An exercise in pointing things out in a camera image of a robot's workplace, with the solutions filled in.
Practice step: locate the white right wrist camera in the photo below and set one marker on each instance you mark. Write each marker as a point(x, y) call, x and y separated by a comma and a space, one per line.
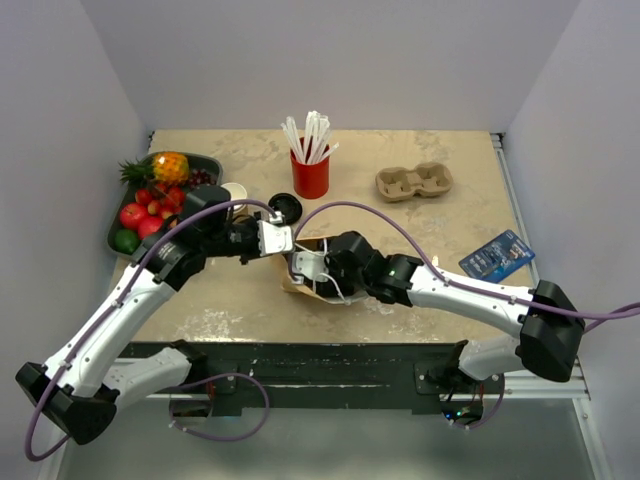
point(308, 267)

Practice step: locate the stacked brown paper cups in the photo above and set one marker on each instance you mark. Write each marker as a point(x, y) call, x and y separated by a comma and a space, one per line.
point(237, 192)

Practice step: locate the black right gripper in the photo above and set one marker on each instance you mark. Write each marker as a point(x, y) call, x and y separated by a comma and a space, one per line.
point(330, 286)

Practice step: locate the blue card packet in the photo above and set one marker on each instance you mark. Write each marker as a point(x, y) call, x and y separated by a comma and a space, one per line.
point(497, 259)

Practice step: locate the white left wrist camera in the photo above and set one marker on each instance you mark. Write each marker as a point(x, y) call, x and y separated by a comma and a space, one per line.
point(274, 239)

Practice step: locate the dark green fruit tray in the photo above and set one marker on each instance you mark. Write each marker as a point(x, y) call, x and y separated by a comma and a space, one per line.
point(195, 162)

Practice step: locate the red lychee fruit cluster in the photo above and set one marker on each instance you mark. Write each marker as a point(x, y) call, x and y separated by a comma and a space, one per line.
point(160, 200)

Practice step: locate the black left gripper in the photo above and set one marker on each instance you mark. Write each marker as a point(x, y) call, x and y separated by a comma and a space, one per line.
point(254, 254)

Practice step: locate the green lime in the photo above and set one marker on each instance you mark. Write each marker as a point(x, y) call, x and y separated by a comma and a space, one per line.
point(126, 241)

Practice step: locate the red ribbed straw cup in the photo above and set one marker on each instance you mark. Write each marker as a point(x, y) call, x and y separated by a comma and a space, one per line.
point(310, 181)

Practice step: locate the orange pineapple fruit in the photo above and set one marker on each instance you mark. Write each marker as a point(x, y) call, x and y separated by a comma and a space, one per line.
point(168, 168)

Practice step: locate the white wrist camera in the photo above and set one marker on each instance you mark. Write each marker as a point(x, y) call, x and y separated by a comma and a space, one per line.
point(308, 267)
point(274, 239)

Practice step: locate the brown pulp cup carrier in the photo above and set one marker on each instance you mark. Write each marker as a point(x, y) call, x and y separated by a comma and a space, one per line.
point(426, 180)

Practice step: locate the white wrapped straw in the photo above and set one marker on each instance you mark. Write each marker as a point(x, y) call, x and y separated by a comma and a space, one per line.
point(321, 128)
point(310, 124)
point(296, 140)
point(325, 155)
point(292, 142)

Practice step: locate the red apple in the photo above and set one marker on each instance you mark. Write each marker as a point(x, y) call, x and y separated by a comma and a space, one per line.
point(131, 215)
point(149, 226)

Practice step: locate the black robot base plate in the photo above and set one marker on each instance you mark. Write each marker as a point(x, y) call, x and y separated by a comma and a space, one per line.
point(416, 377)

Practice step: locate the dark red grape bunch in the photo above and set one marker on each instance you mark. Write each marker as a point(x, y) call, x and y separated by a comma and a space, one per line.
point(201, 177)

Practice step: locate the black plastic cup lid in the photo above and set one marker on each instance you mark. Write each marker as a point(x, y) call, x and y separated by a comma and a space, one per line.
point(288, 205)

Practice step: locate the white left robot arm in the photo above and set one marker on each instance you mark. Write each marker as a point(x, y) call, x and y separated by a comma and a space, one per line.
point(77, 388)

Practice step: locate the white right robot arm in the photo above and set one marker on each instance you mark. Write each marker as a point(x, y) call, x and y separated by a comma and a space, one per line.
point(541, 328)

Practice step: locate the brown paper takeout bag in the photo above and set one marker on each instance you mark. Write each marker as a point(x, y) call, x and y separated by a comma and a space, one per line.
point(311, 244)

